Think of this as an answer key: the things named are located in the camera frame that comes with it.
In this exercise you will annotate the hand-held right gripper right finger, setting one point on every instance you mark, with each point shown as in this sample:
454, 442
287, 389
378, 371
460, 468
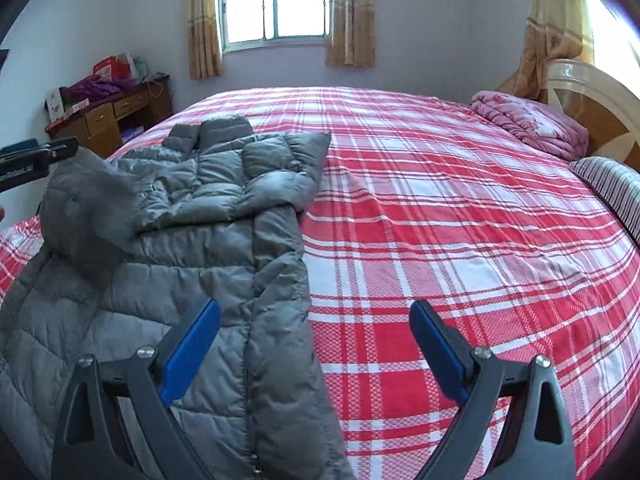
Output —
435, 345

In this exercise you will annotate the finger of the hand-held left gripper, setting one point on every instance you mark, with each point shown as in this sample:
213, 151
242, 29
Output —
60, 150

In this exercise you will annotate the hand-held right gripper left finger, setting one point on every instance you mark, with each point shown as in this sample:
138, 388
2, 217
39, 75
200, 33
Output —
192, 350

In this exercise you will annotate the grey puffer jacket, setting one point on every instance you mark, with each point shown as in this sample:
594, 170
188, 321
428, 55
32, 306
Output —
200, 240

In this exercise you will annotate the white printed box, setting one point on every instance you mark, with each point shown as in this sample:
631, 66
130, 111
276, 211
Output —
57, 102

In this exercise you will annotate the wooden desk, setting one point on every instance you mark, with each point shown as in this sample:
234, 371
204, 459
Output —
100, 120

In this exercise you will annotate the purple cloth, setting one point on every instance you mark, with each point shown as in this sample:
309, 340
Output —
90, 87

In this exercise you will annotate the blue box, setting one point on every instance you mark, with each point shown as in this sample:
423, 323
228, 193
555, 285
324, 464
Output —
132, 133

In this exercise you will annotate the red gift box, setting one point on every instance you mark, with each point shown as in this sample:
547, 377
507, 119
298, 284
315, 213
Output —
107, 67

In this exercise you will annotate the red plaid bed sheet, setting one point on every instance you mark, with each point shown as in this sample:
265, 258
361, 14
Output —
450, 235

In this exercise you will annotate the teal cup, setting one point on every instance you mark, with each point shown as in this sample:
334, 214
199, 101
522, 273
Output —
141, 67

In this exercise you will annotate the yellow patterned curtain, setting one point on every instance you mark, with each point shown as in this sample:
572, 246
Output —
202, 35
350, 20

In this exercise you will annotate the striped pillow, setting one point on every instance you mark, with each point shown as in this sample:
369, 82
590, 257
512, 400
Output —
610, 185

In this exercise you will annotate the green framed window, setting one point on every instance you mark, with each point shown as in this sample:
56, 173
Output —
250, 0

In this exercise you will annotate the pink folded quilt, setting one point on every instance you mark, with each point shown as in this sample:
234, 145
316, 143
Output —
525, 120

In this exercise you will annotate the cream wooden headboard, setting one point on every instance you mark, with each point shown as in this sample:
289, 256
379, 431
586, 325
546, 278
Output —
600, 110

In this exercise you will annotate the orange patterned curtain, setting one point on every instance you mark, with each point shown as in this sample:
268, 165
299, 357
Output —
550, 35

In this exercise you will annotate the bright side window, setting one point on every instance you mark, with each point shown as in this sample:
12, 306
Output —
610, 30

